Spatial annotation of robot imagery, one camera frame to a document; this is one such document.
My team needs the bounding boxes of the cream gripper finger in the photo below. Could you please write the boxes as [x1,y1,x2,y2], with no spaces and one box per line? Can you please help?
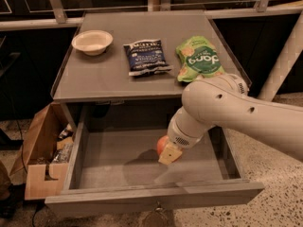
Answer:
[158,142,182,165]

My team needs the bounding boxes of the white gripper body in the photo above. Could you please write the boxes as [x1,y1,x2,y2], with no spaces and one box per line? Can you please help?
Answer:
[168,121,203,148]

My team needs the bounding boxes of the red apple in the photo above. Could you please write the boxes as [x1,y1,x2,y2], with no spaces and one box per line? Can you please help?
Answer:
[156,135,169,155]

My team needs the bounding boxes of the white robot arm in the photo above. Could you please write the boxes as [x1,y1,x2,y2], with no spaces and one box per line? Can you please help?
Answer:
[157,74,303,165]

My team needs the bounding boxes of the open grey top drawer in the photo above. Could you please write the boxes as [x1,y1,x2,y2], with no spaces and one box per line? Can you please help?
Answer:
[45,105,264,217]

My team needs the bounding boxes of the green snack bag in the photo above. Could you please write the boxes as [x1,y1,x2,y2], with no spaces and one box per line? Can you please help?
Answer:
[176,36,225,82]

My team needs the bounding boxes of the dark blue chip bag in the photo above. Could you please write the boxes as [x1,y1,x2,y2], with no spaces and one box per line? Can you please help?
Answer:
[123,39,173,77]

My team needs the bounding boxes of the snack packets in box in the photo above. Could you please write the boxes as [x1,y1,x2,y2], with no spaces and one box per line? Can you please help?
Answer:
[52,125,74,164]

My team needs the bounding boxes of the white paper bowl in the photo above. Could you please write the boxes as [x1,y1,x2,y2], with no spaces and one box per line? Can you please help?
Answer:
[72,30,113,56]

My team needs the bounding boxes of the metal window railing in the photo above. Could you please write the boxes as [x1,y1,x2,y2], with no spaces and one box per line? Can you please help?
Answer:
[0,0,303,31]

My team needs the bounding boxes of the drawer handle tag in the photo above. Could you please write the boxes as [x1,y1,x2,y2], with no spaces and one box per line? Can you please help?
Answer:
[142,202,168,227]

